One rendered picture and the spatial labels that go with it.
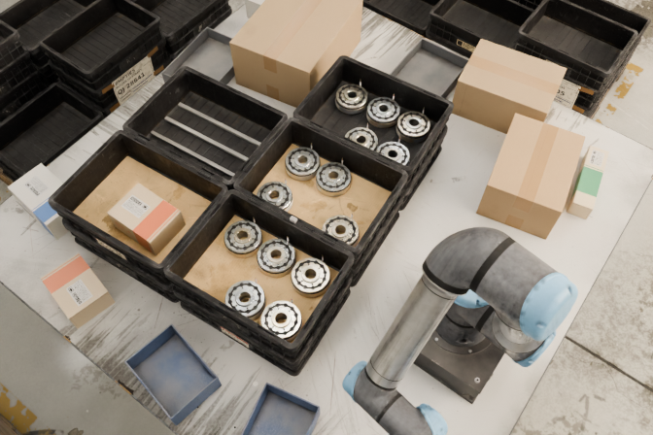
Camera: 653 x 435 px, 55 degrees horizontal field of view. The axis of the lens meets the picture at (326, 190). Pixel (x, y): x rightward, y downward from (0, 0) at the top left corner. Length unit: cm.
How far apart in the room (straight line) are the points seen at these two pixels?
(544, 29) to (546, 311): 200
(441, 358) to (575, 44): 167
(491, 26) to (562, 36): 33
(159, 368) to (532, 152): 123
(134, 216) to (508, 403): 111
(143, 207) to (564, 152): 123
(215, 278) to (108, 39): 145
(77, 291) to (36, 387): 87
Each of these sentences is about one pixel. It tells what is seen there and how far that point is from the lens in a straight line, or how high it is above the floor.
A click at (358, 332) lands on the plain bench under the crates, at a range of 179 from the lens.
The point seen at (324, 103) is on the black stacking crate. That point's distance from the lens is 205.
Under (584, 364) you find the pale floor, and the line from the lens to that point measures 268.
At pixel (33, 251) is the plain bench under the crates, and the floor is 70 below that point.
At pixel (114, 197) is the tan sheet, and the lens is 193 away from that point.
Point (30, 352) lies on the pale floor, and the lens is 275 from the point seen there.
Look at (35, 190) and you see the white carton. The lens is 208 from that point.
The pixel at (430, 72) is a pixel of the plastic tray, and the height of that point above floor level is 70.
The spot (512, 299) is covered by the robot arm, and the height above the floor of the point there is 141.
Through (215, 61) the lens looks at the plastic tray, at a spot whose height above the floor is 70.
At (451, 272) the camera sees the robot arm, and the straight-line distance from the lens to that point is 113.
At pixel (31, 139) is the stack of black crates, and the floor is 27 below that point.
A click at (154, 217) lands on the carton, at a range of 177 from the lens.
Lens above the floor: 237
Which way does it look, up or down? 57 degrees down
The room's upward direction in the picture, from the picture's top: straight up
